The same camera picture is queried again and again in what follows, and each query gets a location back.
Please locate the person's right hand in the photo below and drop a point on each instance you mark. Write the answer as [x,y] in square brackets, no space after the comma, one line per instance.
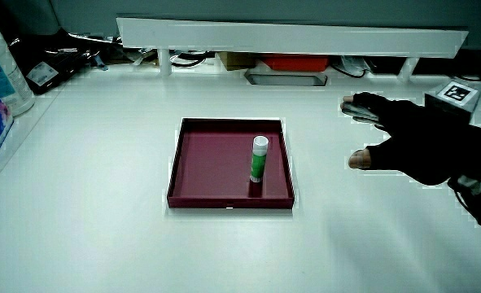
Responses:
[423,146]

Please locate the green and white glue stick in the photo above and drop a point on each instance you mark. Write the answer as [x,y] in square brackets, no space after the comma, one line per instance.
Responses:
[259,160]

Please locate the orange box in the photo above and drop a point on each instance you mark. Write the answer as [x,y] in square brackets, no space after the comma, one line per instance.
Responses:
[295,62]

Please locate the white desk shelf riser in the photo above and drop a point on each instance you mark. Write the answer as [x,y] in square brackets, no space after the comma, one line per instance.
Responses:
[289,38]

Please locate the brown cardboard box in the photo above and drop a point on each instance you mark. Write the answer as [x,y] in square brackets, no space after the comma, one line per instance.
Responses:
[236,60]

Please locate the dark red square tray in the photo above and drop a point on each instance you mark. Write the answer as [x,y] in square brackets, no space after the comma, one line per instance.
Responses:
[211,167]

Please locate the black bag with white label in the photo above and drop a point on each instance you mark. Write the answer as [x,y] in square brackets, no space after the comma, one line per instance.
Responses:
[51,67]

